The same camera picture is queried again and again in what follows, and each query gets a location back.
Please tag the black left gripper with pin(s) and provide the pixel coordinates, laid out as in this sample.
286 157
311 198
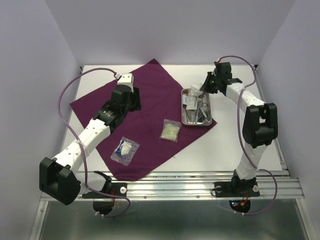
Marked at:
135 97

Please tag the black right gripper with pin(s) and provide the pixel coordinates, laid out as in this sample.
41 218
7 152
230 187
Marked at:
204 87

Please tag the white gauze pad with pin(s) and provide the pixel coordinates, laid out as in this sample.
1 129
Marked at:
196 89

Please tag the white sterile pouch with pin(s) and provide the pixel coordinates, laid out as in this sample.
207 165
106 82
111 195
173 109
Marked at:
192 102

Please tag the steel instrument tray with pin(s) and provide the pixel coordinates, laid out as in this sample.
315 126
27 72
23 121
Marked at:
206 98

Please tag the steel hemostat forceps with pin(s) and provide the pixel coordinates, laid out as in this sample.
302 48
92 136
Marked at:
191 116

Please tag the green-white packet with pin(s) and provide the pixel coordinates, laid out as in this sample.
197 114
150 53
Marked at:
170 130

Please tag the blue-white gauze packet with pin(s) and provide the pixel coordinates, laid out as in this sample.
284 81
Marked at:
125 151

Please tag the small white label packet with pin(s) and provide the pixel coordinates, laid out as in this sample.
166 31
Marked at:
184 99

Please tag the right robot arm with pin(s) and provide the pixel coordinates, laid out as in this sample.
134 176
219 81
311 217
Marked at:
257 121

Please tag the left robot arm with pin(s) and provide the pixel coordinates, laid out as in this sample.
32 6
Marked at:
57 176

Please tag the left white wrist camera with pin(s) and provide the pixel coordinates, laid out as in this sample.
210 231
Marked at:
126 79

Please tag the aluminium front rail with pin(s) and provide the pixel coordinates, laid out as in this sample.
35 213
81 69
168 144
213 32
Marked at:
191 185

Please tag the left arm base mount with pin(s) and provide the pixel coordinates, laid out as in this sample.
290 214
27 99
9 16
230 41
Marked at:
109 199

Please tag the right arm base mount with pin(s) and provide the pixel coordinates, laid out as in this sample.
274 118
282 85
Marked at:
239 190

